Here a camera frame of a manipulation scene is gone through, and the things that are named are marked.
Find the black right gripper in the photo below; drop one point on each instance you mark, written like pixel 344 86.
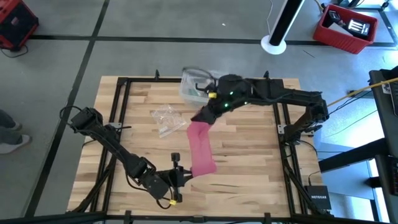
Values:
pixel 233 90

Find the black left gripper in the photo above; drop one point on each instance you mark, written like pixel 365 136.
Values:
pixel 174 179

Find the pink elastic bandage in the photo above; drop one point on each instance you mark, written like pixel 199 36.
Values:
pixel 200 149

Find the clear plastic bag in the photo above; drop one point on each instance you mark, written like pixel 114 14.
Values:
pixel 168 119

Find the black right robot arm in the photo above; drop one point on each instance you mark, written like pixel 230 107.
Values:
pixel 289 96

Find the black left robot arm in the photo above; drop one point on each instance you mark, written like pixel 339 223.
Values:
pixel 109 140

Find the green bandage roll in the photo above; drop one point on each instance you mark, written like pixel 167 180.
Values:
pixel 193 92

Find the clear plastic storage box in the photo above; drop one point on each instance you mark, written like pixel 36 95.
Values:
pixel 189 90

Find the grey mounting plate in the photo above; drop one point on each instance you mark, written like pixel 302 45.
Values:
pixel 115 125
pixel 281 129

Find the red plastic crate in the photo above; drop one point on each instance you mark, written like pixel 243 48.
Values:
pixel 339 42

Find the small black device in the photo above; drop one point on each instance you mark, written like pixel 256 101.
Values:
pixel 334 17

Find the black device with silver slots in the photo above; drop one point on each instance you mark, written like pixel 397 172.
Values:
pixel 357 28

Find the black desk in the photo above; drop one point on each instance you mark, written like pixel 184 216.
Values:
pixel 382 109

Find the person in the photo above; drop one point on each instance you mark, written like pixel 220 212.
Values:
pixel 9 140

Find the red and black toolbox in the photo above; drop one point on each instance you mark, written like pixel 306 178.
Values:
pixel 17 21

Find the black metal table frame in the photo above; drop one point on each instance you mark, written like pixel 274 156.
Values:
pixel 146 80

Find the black post with white base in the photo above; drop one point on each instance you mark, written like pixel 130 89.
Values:
pixel 281 28

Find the black Netgear network switch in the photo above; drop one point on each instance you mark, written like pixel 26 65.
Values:
pixel 317 199

